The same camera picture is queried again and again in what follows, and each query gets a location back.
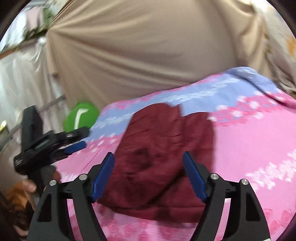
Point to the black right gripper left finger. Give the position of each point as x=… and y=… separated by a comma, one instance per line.
x=51, y=219

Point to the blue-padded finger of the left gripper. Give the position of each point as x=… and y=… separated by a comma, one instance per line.
x=75, y=147

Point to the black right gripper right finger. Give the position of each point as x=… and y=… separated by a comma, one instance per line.
x=236, y=201

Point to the maroon puffer jacket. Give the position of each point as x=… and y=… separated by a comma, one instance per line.
x=148, y=180

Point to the person's left hand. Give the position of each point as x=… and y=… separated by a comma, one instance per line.
x=19, y=206

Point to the green round pillow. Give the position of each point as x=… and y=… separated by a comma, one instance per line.
x=84, y=114

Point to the silver satin curtain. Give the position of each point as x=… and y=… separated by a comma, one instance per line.
x=26, y=81

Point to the beige fabric headboard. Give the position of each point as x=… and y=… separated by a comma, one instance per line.
x=106, y=51

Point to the pink blue floral bedsheet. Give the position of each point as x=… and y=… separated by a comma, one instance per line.
x=254, y=139

